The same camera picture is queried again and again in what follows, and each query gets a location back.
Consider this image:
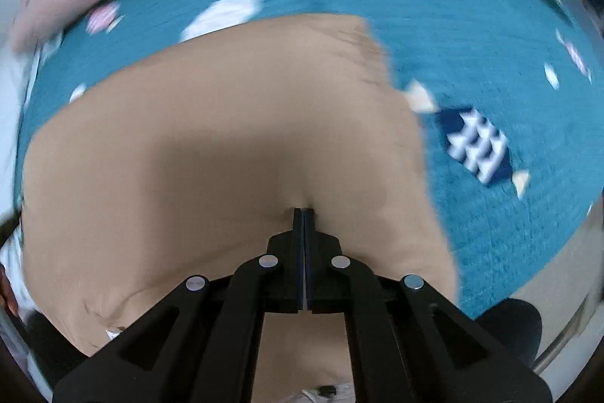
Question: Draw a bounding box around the beige jacket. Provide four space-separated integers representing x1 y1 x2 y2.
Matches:
21 13 462 403

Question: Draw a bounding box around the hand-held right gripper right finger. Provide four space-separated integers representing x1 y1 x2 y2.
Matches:
304 207 554 403

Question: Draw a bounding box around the white bed sheet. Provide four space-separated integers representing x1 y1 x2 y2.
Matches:
0 46 41 219

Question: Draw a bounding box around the teal printed blanket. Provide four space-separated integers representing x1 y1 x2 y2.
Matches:
14 0 604 320

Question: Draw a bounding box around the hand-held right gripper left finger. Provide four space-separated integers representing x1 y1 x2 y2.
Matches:
52 207 305 403

